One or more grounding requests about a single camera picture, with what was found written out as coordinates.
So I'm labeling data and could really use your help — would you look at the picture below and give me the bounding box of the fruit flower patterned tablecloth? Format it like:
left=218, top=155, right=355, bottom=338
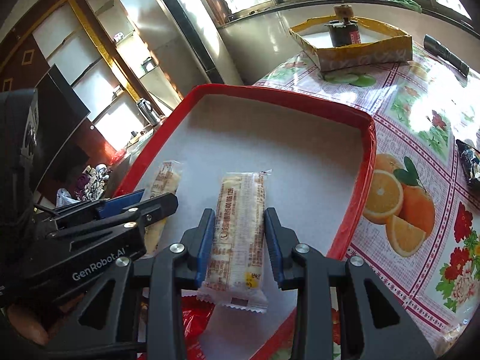
left=259, top=45, right=479, bottom=355

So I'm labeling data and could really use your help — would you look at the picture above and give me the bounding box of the long rice cracker packet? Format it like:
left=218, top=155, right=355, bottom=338
left=197, top=171, right=270, bottom=314

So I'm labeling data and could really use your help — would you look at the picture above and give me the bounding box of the red rimmed white tray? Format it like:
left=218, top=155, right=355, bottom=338
left=112, top=83, right=378, bottom=360

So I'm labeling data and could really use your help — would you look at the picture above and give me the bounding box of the yellow cardboard box lid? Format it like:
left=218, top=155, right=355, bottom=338
left=289, top=16, right=413, bottom=72

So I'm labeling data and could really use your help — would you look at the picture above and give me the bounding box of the black flashlight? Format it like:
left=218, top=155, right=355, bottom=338
left=423, top=34, right=470, bottom=77

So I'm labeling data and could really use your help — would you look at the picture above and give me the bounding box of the white tower air conditioner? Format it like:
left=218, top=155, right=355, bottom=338
left=156, top=0, right=243, bottom=86

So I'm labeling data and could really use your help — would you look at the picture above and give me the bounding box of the dark jar with cork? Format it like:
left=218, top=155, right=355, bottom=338
left=325, top=4, right=361, bottom=47

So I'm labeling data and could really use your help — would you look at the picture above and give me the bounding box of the black small snack packet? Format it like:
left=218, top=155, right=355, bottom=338
left=456, top=140, right=480, bottom=191

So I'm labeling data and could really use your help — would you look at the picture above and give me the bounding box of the red chip bag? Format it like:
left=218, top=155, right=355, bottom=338
left=181, top=296, right=215, bottom=360

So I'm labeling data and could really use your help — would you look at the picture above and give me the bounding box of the steel electric kettle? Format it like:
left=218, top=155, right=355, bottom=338
left=137, top=98, right=161, bottom=127

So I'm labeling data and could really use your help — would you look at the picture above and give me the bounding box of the green cloth on sill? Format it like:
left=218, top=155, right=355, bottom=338
left=390, top=0, right=422, bottom=14

